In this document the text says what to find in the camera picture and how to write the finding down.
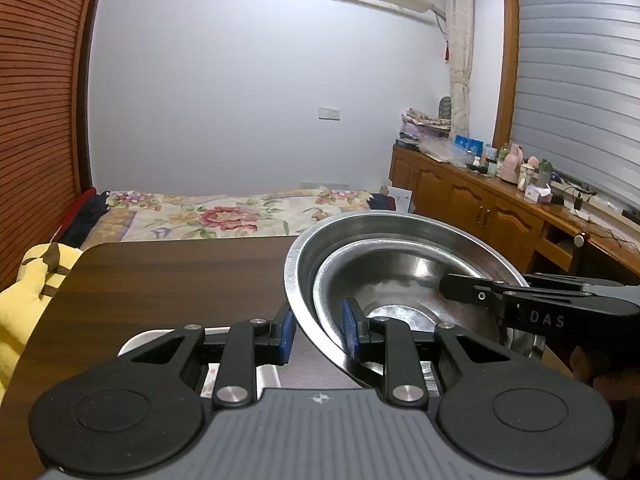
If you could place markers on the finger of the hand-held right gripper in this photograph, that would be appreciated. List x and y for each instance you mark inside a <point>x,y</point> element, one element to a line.
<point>465,289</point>
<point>565,280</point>

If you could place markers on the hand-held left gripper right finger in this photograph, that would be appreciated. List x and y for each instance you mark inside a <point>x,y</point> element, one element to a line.
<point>350,330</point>

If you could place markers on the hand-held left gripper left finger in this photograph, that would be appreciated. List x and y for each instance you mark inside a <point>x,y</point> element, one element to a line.
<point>286,337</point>

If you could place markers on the medium steel bowl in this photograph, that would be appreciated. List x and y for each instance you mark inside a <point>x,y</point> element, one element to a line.
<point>400,275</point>

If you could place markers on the large steel bowl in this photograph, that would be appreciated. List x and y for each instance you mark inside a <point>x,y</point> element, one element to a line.
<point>302,255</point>

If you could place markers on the white floral square plate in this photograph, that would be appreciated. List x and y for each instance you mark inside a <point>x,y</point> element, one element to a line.
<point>150,337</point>

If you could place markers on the person's right hand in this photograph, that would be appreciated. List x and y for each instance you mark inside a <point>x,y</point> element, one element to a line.
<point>595,375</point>

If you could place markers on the white power strip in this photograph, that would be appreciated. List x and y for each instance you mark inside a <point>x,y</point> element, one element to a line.
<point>582,215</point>

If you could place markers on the wooden cabinet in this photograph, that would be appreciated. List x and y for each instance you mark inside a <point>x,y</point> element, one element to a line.
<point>475,205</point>

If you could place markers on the white tissue box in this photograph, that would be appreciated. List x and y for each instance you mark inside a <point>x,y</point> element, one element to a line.
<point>539,194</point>

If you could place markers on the white paper bag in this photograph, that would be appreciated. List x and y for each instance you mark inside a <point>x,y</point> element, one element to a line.
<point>400,200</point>

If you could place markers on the floral blanket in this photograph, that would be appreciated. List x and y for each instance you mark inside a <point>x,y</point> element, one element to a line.
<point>225,215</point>

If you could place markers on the clear plastic bags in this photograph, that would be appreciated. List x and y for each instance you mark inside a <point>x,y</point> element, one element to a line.
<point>445,152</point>

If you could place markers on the blue box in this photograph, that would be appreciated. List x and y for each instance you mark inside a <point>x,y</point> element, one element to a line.
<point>468,145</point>

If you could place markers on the pile of folded cloths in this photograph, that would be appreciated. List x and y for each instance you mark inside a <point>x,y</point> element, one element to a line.
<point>425,122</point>

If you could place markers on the grey-green round fan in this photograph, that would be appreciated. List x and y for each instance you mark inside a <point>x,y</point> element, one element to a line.
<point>445,108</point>

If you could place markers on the grey window blind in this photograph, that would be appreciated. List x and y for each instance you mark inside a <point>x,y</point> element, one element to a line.
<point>580,85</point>

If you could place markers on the dark blue bedding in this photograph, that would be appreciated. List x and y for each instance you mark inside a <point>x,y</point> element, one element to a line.
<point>82,215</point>

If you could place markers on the cream patterned curtain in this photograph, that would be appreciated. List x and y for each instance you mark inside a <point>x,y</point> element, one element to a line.
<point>460,50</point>

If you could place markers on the yellow cloth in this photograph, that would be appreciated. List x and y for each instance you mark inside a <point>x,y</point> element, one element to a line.
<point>25,300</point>

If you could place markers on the wooden louvered wardrobe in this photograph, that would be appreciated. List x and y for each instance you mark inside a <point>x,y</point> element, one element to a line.
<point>35,110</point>

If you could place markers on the white wall switch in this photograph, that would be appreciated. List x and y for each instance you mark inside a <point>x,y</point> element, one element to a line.
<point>329,113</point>

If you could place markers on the wooden window frame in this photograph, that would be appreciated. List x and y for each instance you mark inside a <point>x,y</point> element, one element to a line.
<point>505,60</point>

